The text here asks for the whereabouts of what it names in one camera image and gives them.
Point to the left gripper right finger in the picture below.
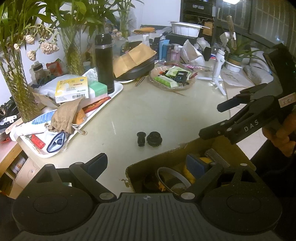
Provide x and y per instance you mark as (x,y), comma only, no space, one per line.
(205,174)

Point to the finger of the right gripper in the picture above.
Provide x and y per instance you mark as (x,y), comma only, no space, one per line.
(222,130)
(244,97)

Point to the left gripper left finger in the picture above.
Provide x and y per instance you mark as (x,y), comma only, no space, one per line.
(86,175)

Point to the brown cardboard box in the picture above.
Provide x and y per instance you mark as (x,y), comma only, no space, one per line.
(142,175)

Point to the small black eyepiece tube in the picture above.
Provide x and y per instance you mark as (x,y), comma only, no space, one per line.
(141,139)

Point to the person's right hand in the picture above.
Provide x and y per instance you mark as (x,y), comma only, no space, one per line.
(281,138)

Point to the grey translucent plastic case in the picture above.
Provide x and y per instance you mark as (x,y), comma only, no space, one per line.
(214,156)

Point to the white plastic tray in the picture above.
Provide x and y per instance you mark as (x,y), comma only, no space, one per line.
(38,126)

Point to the white gimbal tripod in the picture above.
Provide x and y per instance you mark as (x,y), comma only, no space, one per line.
(220,60)

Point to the red lighter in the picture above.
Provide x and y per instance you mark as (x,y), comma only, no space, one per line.
(37,142)

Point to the brown cloth pouch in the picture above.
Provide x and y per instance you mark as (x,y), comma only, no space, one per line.
(62,119)

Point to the black knurled knob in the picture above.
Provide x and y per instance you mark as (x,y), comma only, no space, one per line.
(154,139)

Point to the black small packet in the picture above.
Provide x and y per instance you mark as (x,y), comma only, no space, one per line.
(181,77)

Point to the white plastic bag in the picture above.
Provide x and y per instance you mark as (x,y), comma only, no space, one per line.
(190,55)

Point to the clear plastic snack bowl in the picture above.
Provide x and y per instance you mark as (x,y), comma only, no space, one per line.
(170,72)

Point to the green wet wipes pack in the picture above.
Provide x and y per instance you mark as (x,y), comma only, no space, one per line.
(168,82)

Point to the pink sanitizer bottle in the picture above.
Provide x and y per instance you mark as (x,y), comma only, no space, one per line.
(175,53)

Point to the green tissue box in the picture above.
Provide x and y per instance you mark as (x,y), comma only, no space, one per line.
(97,89)

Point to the yellow medicine box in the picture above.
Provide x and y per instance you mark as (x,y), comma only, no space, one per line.
(71,89)

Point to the white food container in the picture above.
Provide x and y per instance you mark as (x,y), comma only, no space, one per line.
(186,29)

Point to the wooden chopsticks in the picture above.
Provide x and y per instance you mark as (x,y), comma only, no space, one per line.
(140,81)

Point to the black zip case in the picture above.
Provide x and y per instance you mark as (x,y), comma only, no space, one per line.
(138,71)

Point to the brown paper envelope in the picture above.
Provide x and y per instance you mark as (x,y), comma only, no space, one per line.
(131,59)

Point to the black thermos bottle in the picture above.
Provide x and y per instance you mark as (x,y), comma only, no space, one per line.
(104,60)

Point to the glass vase with bamboo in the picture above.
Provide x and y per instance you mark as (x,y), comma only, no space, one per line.
(13,73)

